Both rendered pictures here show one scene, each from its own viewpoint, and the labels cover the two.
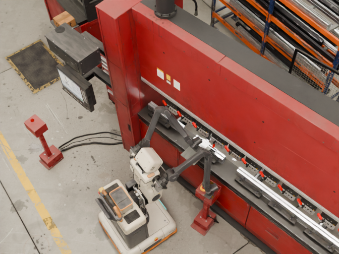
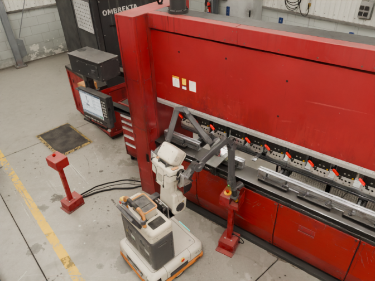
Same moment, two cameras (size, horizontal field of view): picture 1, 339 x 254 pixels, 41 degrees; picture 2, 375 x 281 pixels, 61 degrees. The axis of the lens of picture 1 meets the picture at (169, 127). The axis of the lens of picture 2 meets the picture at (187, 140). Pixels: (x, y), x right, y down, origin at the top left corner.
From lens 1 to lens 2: 1.88 m
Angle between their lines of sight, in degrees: 21
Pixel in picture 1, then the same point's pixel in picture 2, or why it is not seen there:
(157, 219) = (181, 240)
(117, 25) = (134, 26)
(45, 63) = (70, 136)
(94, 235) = (115, 269)
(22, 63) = (51, 138)
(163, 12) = (177, 8)
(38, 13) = (67, 107)
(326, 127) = (363, 46)
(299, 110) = (328, 41)
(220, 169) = (241, 173)
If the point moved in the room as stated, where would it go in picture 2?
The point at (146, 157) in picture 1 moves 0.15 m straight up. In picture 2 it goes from (168, 149) to (167, 135)
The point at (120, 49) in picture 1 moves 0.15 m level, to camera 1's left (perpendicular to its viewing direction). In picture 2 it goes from (138, 56) to (123, 57)
